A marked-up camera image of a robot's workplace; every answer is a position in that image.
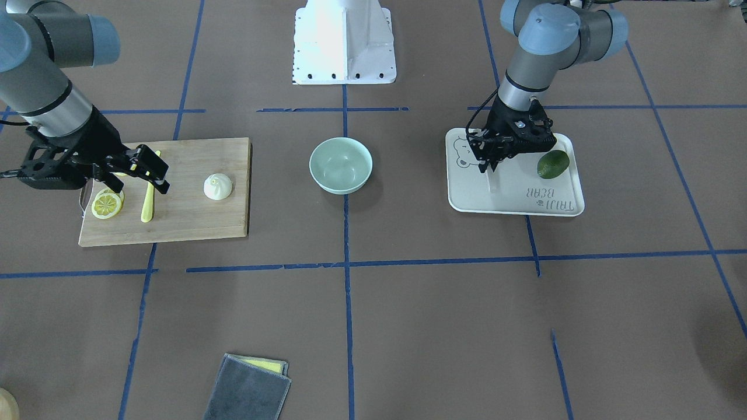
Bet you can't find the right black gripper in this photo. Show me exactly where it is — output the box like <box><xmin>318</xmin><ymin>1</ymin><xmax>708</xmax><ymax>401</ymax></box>
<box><xmin>58</xmin><ymin>107</ymin><xmax>170</xmax><ymax>194</ymax></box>

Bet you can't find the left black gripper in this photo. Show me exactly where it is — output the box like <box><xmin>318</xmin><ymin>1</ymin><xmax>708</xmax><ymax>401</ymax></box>
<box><xmin>479</xmin><ymin>97</ymin><xmax>557</xmax><ymax>173</ymax></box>

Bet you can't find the white ceramic spoon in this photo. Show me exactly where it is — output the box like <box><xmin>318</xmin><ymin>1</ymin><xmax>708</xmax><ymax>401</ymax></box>
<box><xmin>486</xmin><ymin>170</ymin><xmax>501</xmax><ymax>194</ymax></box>

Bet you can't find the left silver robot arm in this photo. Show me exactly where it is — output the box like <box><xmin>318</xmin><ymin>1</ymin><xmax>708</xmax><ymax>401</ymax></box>
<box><xmin>466</xmin><ymin>1</ymin><xmax>629</xmax><ymax>173</ymax></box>

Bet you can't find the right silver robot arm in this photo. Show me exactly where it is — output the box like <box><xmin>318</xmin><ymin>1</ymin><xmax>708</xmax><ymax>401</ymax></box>
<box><xmin>1</xmin><ymin>1</ymin><xmax>170</xmax><ymax>194</ymax></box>

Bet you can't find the white steamed bun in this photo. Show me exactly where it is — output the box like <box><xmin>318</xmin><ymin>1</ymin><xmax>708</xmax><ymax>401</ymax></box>
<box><xmin>203</xmin><ymin>173</ymin><xmax>234</xmax><ymax>201</ymax></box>

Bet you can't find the light green bowl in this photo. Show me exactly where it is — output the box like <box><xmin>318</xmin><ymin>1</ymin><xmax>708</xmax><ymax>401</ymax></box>
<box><xmin>309</xmin><ymin>136</ymin><xmax>373</xmax><ymax>195</ymax></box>

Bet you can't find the yellow plastic knife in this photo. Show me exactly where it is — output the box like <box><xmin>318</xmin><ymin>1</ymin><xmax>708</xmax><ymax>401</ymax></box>
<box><xmin>139</xmin><ymin>184</ymin><xmax>155</xmax><ymax>223</ymax></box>

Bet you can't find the white rectangular tray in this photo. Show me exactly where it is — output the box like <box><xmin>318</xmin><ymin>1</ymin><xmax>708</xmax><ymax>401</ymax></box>
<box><xmin>445</xmin><ymin>127</ymin><xmax>586</xmax><ymax>217</ymax></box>

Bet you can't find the bamboo cutting board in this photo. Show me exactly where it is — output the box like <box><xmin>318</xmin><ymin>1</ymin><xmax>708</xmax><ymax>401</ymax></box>
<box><xmin>78</xmin><ymin>137</ymin><xmax>252</xmax><ymax>247</ymax></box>

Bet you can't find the lower lemon slice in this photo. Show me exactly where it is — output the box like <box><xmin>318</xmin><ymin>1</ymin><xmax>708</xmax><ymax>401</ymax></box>
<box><xmin>90</xmin><ymin>193</ymin><xmax>123</xmax><ymax>219</ymax></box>

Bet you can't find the green lime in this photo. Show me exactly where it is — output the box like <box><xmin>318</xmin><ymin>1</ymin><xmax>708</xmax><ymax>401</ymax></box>
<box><xmin>536</xmin><ymin>149</ymin><xmax>570</xmax><ymax>179</ymax></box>

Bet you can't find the grey and yellow cloth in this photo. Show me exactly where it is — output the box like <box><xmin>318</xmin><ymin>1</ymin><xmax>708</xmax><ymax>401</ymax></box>
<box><xmin>203</xmin><ymin>353</ymin><xmax>291</xmax><ymax>419</ymax></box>

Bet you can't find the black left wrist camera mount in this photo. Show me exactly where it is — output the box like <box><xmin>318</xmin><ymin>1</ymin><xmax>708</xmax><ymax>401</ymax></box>
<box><xmin>465</xmin><ymin>128</ymin><xmax>487</xmax><ymax>165</ymax></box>

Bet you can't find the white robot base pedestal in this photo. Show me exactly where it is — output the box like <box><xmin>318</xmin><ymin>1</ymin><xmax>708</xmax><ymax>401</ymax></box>
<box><xmin>292</xmin><ymin>1</ymin><xmax>397</xmax><ymax>85</ymax></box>

